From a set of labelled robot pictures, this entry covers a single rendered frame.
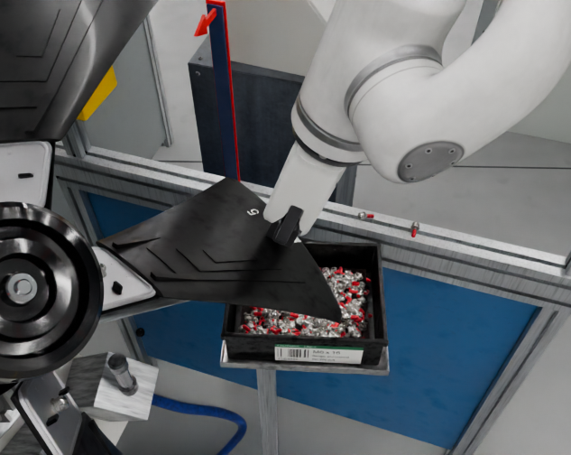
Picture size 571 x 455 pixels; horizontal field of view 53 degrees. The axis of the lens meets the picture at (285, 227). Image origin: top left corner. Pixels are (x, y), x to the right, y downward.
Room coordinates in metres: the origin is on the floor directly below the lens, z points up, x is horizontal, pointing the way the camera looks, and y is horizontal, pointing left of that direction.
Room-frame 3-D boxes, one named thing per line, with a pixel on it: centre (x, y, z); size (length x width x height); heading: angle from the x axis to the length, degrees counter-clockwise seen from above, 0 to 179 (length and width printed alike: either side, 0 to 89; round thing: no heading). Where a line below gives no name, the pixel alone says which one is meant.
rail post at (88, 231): (0.77, 0.39, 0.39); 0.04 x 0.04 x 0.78; 72
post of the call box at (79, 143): (0.76, 0.36, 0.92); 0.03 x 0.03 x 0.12; 72
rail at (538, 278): (0.63, -0.02, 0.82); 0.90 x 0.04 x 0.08; 72
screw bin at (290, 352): (0.46, -0.03, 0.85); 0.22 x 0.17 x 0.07; 87
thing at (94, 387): (0.29, 0.20, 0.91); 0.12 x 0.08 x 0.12; 72
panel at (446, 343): (0.63, -0.02, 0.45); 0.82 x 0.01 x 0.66; 72
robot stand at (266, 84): (1.02, -0.01, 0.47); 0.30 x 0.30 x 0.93; 73
